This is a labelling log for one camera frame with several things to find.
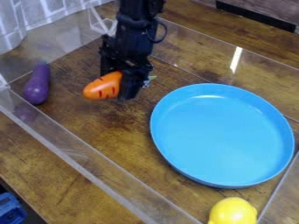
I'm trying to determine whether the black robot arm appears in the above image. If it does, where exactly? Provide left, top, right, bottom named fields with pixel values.
left=99, top=0, right=169, bottom=100

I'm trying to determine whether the yellow toy object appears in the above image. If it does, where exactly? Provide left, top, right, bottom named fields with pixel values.
left=209, top=197, right=258, bottom=224

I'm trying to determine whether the orange toy carrot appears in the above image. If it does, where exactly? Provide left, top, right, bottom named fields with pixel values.
left=82, top=70, right=159, bottom=102

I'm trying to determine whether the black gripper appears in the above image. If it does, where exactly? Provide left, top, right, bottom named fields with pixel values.
left=99, top=34, right=154, bottom=100

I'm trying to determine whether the purple toy eggplant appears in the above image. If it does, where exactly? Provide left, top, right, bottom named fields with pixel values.
left=23, top=61, right=51, bottom=105

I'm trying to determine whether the clear acrylic enclosure wall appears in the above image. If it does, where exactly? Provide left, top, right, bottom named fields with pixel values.
left=0, top=2, right=299, bottom=224

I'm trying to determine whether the blue round plate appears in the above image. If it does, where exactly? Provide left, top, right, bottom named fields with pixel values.
left=150, top=84, right=296, bottom=188

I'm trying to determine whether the blue object at corner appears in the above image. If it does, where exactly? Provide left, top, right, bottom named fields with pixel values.
left=0, top=192, right=27, bottom=224

